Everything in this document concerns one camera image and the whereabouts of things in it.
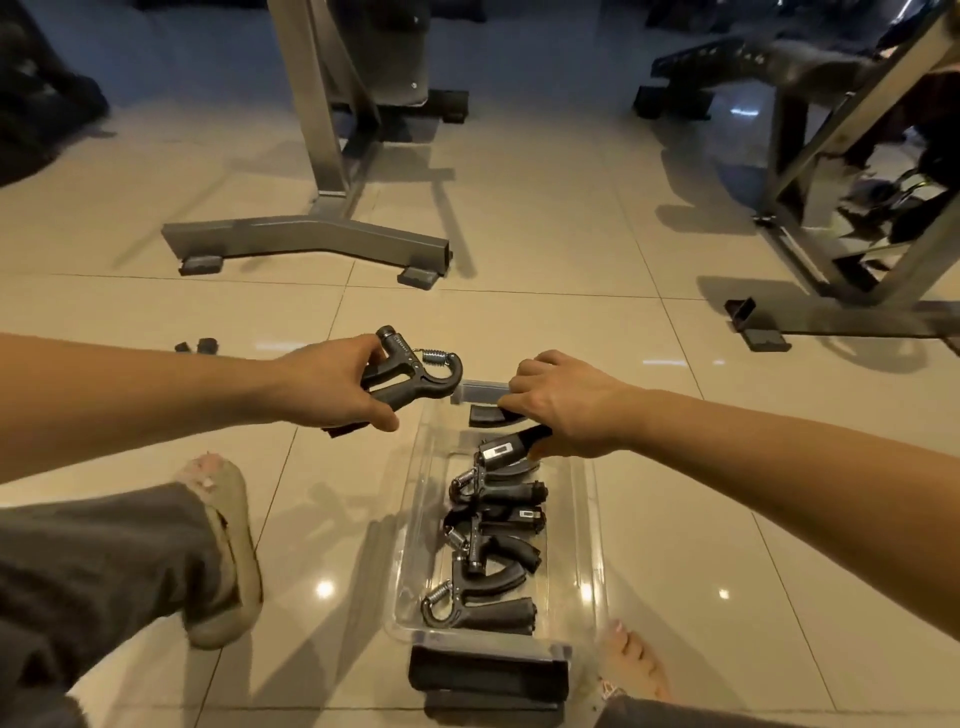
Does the grey metal machine frame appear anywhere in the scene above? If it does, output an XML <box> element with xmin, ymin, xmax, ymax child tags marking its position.
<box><xmin>723</xmin><ymin>0</ymin><xmax>960</xmax><ymax>354</ymax></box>

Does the person's right forearm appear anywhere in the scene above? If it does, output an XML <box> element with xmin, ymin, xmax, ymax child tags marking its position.
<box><xmin>626</xmin><ymin>388</ymin><xmax>960</xmax><ymax>643</ymax></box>

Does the grey metal rack stand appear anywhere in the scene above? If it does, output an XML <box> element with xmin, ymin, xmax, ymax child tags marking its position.
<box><xmin>161</xmin><ymin>0</ymin><xmax>470</xmax><ymax>292</ymax></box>

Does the beige left slipper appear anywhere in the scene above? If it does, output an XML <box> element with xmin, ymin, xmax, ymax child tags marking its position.
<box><xmin>173</xmin><ymin>453</ymin><xmax>265</xmax><ymax>651</ymax></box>

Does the person's right hand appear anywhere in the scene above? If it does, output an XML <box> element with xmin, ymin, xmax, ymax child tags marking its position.
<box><xmin>498</xmin><ymin>350</ymin><xmax>639</xmax><ymax>460</ymax></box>

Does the person's left forearm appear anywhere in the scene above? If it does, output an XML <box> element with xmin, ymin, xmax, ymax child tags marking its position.
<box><xmin>0</xmin><ymin>332</ymin><xmax>290</xmax><ymax>485</ymax></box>

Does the black weight bench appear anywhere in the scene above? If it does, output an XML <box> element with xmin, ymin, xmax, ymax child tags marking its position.
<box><xmin>633</xmin><ymin>37</ymin><xmax>883</xmax><ymax>121</ymax></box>

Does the person's left hand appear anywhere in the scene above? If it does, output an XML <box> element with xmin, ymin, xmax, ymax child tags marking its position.
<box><xmin>269</xmin><ymin>333</ymin><xmax>403</xmax><ymax>435</ymax></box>

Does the clear plastic storage box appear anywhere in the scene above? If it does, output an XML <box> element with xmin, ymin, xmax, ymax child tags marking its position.
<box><xmin>383</xmin><ymin>378</ymin><xmax>609</xmax><ymax>706</ymax></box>

